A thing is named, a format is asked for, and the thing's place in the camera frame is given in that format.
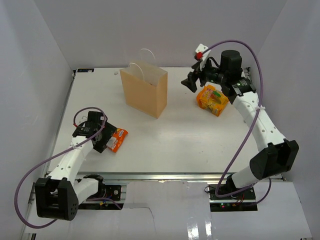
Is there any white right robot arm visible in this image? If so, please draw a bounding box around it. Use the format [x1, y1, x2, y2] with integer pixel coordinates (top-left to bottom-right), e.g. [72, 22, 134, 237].
[181, 44, 299, 200]

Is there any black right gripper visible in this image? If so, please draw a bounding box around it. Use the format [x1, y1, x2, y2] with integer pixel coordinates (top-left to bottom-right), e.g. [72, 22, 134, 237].
[181, 57, 227, 93]

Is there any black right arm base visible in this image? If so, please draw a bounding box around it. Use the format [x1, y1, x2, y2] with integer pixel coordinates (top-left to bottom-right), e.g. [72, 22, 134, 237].
[204, 184, 258, 213]

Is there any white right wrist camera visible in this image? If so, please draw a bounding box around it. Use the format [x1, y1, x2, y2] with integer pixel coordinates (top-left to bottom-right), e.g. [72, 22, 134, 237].
[194, 43, 211, 70]

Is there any orange yellow candy bag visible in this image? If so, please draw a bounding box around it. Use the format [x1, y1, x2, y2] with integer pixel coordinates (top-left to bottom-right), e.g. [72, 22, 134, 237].
[196, 84, 229, 117]

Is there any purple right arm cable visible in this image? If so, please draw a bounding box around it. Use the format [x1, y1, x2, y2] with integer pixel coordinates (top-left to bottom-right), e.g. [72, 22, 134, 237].
[199, 39, 272, 206]

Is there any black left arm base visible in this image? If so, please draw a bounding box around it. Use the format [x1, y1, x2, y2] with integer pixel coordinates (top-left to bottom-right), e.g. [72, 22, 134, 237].
[79, 184, 124, 211]

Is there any orange Fox's candy bag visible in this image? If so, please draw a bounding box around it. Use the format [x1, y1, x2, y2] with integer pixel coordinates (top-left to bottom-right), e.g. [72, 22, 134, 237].
[106, 128, 128, 153]

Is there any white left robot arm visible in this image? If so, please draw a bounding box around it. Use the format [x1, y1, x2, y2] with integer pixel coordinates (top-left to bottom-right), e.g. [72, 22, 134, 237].
[35, 111, 117, 221]

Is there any blue label left corner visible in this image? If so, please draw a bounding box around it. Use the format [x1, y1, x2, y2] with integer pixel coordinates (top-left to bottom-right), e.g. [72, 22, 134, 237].
[76, 68, 95, 73]

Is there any brown paper bag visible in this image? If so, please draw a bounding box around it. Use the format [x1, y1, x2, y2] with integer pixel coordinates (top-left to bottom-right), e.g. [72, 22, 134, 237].
[119, 58, 168, 119]

